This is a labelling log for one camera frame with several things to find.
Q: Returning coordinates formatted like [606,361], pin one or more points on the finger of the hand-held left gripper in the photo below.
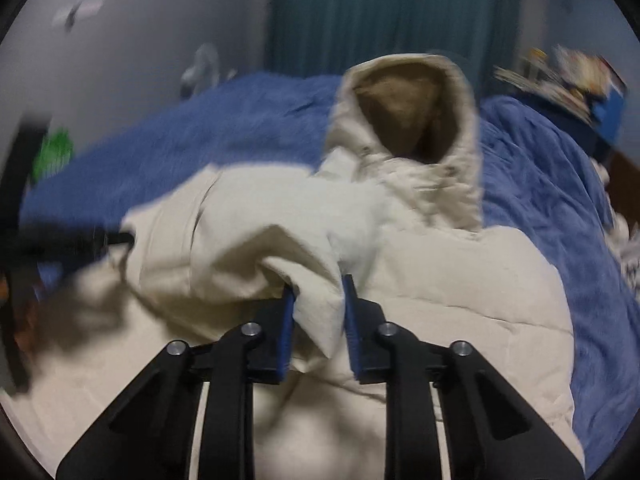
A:
[80,241]

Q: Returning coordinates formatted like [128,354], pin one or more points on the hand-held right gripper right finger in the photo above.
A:
[351,340]

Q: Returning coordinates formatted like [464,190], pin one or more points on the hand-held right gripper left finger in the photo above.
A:
[286,340]

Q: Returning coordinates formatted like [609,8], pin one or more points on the cream hooded jacket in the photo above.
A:
[440,280]

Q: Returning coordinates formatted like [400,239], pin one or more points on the green object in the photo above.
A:
[54,152]

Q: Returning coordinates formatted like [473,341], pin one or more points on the blue fleece blanket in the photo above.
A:
[210,125]

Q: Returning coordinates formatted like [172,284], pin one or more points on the white fan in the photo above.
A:
[204,67]

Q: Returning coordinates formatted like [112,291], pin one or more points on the brown wooden furniture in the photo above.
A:
[625,180]

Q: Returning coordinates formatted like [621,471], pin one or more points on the teal curtain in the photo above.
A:
[370,10]

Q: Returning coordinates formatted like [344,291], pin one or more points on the colourful clutter pile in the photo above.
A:
[555,77]

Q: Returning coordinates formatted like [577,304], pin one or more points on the blue box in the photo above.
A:
[609,115]

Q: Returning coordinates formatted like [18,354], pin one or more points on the white wall fixture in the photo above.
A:
[79,11]

